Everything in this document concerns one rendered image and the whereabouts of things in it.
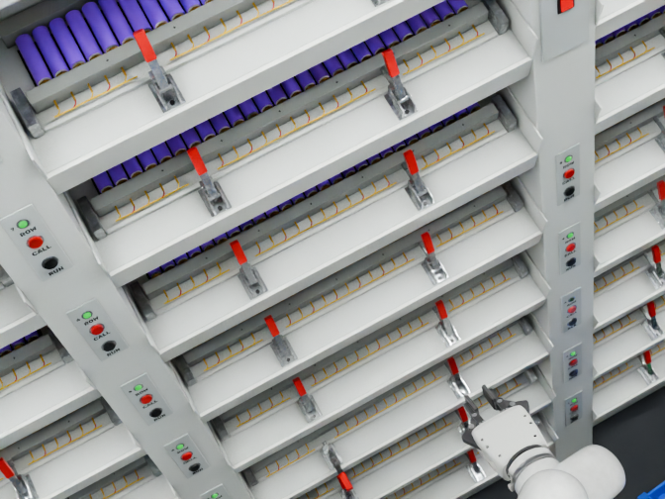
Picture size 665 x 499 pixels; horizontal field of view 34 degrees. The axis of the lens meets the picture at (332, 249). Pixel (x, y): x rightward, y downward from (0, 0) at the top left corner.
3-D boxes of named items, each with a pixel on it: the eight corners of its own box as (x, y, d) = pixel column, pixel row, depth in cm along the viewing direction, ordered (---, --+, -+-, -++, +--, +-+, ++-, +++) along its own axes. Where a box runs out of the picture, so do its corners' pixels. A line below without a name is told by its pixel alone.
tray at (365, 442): (546, 358, 208) (554, 347, 199) (263, 516, 201) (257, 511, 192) (491, 270, 214) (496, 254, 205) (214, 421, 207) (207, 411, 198)
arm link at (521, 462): (517, 505, 178) (507, 492, 181) (563, 478, 180) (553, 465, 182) (508, 475, 173) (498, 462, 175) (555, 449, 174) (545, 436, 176)
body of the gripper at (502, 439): (507, 496, 180) (474, 449, 188) (560, 465, 181) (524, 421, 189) (499, 469, 175) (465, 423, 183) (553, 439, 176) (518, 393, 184)
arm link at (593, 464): (601, 425, 147) (597, 437, 176) (506, 497, 148) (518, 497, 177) (645, 480, 145) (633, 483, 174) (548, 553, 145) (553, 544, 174)
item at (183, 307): (534, 166, 161) (547, 125, 148) (164, 362, 154) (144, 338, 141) (463, 60, 168) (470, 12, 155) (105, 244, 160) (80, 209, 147)
